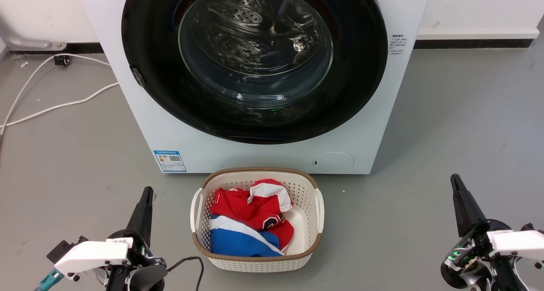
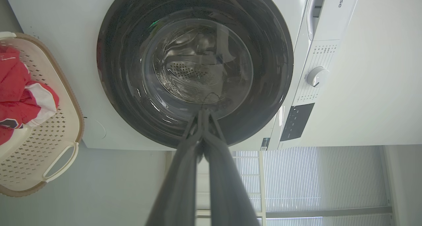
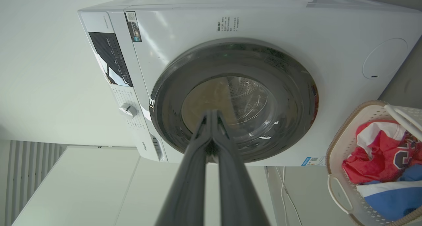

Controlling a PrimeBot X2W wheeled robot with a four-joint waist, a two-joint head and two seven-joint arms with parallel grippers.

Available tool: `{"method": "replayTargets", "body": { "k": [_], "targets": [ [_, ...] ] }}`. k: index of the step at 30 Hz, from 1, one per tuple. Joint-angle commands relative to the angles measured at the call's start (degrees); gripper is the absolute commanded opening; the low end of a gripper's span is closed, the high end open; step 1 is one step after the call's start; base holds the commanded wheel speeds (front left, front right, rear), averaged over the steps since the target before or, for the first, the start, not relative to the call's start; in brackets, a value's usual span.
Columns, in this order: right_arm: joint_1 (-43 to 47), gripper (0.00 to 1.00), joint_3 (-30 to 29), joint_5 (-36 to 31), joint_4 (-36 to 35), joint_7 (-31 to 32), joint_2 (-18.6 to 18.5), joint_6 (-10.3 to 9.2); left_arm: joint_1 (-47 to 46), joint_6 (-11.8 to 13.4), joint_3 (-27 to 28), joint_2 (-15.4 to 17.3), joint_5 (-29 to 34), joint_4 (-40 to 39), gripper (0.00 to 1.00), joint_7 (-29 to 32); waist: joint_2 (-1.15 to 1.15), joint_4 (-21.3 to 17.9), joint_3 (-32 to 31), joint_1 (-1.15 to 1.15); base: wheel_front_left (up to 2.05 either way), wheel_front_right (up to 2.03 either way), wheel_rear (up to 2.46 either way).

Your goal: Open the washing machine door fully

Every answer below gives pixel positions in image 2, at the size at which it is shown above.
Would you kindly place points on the white washer control knob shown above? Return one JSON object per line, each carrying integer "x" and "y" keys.
{"x": 317, "y": 76}

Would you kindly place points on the white window frame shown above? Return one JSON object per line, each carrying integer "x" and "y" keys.
{"x": 262, "y": 186}

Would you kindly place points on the black washer display panel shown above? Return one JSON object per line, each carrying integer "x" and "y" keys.
{"x": 296, "y": 121}

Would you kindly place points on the round dark glass washer door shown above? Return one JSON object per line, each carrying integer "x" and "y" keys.
{"x": 194, "y": 64}

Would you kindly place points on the white window blinds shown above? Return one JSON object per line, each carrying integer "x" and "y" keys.
{"x": 323, "y": 179}

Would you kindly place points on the white front-load washing machine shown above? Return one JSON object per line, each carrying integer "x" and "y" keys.
{"x": 346, "y": 87}

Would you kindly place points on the red and white garment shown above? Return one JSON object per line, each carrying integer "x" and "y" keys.
{"x": 23, "y": 87}

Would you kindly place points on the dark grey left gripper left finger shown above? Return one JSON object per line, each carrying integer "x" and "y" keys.
{"x": 178, "y": 189}

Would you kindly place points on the white detergent drawer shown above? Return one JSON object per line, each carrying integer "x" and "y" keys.
{"x": 321, "y": 13}

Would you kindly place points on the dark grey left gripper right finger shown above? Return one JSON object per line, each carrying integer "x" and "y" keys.
{"x": 227, "y": 193}

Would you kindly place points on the beige perforated laundry basket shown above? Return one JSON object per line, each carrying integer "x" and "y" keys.
{"x": 49, "y": 133}

